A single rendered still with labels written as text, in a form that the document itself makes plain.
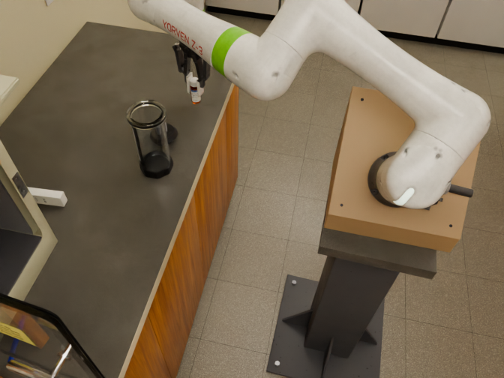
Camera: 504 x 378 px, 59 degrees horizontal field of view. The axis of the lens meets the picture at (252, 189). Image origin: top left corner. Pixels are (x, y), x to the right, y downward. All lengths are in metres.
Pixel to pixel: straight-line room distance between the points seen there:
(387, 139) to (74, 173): 0.93
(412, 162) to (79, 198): 0.93
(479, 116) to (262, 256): 1.51
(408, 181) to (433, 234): 0.31
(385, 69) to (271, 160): 1.78
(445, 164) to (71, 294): 0.94
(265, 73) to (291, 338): 1.42
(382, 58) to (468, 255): 1.75
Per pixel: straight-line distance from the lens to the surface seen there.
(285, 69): 0.99
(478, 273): 2.58
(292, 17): 1.01
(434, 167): 1.02
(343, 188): 1.24
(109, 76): 1.81
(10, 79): 0.89
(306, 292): 2.23
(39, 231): 1.29
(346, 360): 2.14
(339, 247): 1.28
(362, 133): 1.25
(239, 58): 1.01
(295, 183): 2.62
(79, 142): 1.58
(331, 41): 1.02
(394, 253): 1.31
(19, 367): 0.91
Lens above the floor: 2.00
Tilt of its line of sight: 51 degrees down
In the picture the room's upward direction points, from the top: 3 degrees clockwise
